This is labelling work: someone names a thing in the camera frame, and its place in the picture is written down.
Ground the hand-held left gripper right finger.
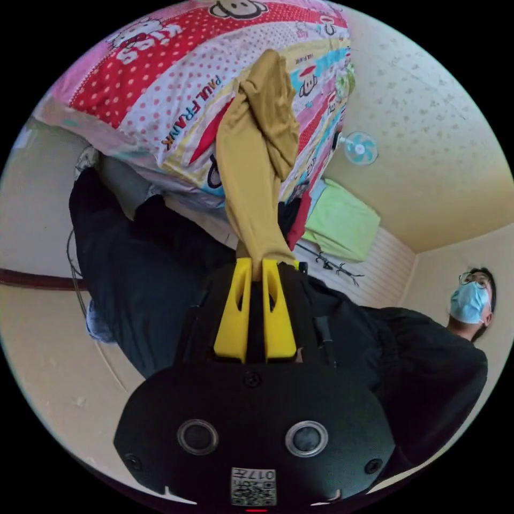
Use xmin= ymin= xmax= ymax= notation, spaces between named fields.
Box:
xmin=263 ymin=259 xmax=298 ymax=360

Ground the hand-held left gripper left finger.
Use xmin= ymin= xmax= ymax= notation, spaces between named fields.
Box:
xmin=213 ymin=258 xmax=253 ymax=364

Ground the yellow long sleeve shirt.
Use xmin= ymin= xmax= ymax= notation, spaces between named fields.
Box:
xmin=215 ymin=49 xmax=302 ymax=280

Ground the pile of clothes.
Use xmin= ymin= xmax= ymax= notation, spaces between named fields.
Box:
xmin=279 ymin=179 xmax=322 ymax=251

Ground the light green curtain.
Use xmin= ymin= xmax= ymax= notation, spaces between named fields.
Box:
xmin=301 ymin=178 xmax=381 ymax=264

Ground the person's body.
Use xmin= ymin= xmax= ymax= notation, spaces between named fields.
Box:
xmin=68 ymin=146 xmax=498 ymax=481

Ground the light blue fan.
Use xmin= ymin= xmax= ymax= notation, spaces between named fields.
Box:
xmin=336 ymin=131 xmax=380 ymax=167

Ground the bed with printed cartoon sheet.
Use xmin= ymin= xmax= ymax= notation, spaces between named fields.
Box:
xmin=34 ymin=0 xmax=357 ymax=210

